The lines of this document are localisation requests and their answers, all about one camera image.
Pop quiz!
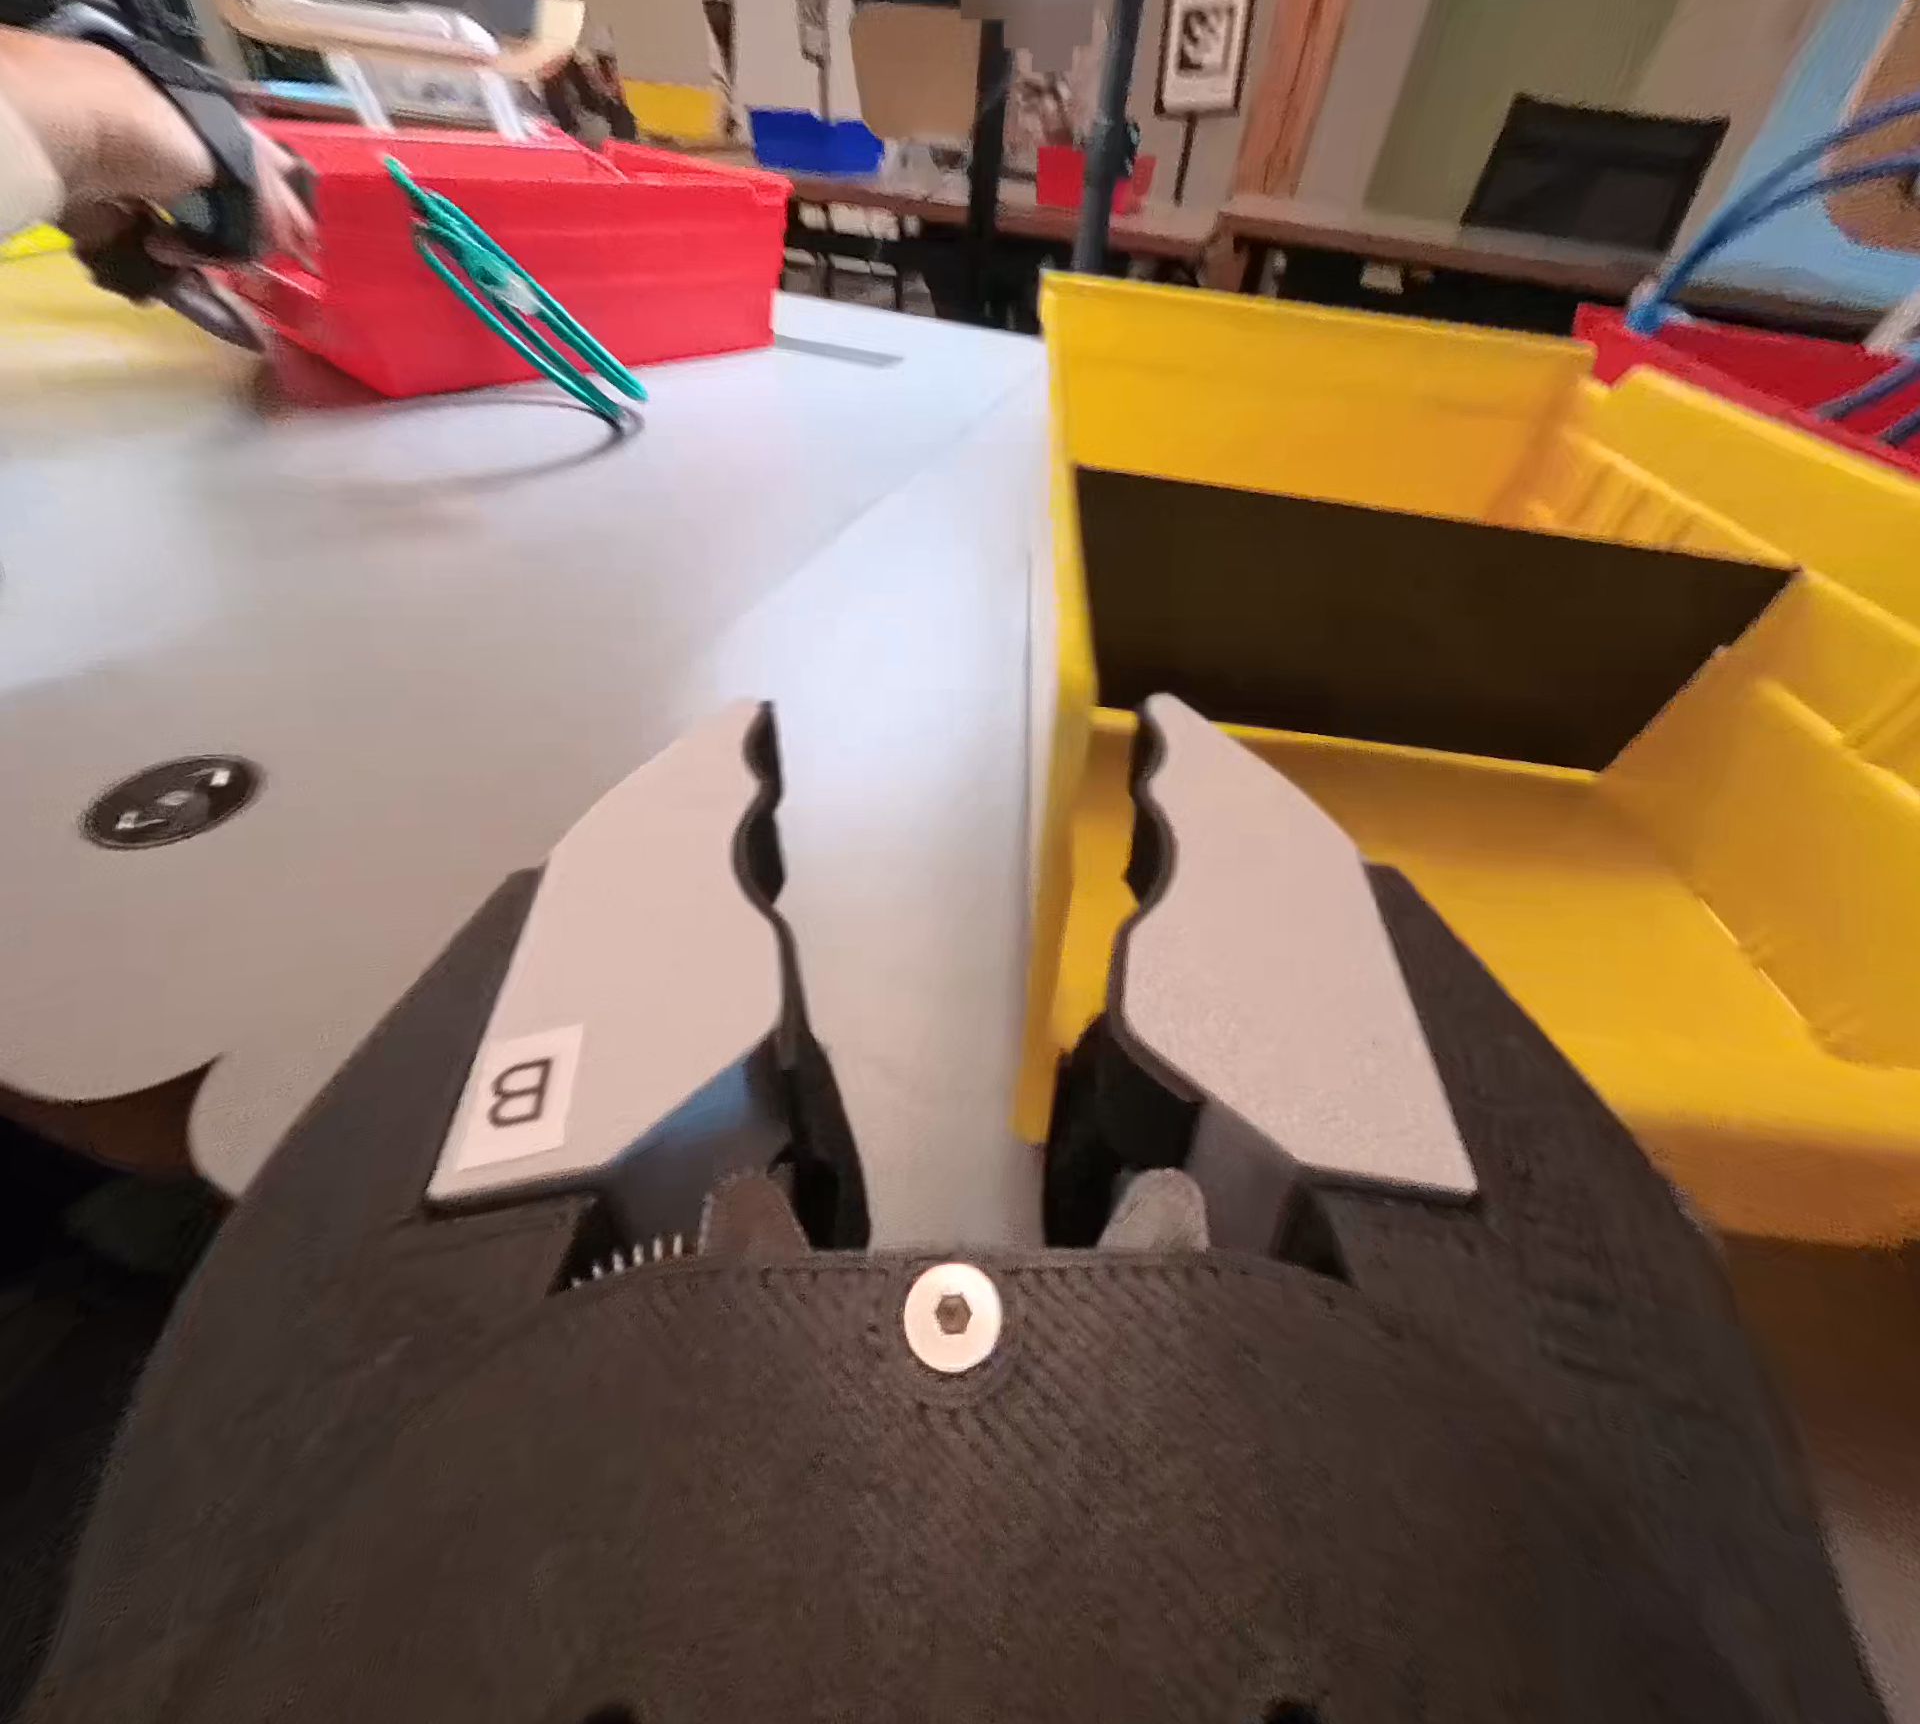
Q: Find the marker tag sign on pole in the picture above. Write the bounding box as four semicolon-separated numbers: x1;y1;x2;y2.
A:
1154;0;1263;205

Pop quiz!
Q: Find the blue ethernet cable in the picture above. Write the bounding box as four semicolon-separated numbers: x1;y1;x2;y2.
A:
1627;96;1920;445

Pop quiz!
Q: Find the small blue bin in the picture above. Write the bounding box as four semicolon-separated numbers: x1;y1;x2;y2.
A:
746;108;888;174

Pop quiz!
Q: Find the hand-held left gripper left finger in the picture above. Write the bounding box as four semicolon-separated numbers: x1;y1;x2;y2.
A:
424;700;799;1209

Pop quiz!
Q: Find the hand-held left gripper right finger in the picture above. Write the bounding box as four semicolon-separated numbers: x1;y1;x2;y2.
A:
1107;693;1482;1203

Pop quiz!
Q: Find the dark metal pole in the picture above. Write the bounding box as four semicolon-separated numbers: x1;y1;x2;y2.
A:
1072;0;1202;275

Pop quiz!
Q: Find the round black desk control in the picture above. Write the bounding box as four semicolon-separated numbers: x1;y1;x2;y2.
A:
83;752;265;852

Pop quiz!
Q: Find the green ethernet cable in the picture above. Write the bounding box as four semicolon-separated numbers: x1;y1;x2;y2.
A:
382;156;650;429

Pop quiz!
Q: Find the small yellow bin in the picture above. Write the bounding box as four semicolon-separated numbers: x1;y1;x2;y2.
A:
622;79;739;144

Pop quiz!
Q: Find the yellow plastic bin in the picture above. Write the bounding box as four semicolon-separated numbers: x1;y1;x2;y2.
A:
1013;272;1920;1246
0;225;265;398

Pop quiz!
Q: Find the wooden work table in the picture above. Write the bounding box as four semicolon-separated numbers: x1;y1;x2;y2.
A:
780;164;1233;295

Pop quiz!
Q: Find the black monitor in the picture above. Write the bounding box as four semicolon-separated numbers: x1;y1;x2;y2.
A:
1463;96;1731;255

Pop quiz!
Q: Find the small red bin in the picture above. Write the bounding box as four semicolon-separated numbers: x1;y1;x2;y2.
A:
1034;146;1159;214

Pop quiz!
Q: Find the black bin divider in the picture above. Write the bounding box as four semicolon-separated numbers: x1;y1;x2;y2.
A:
1072;469;1801;775

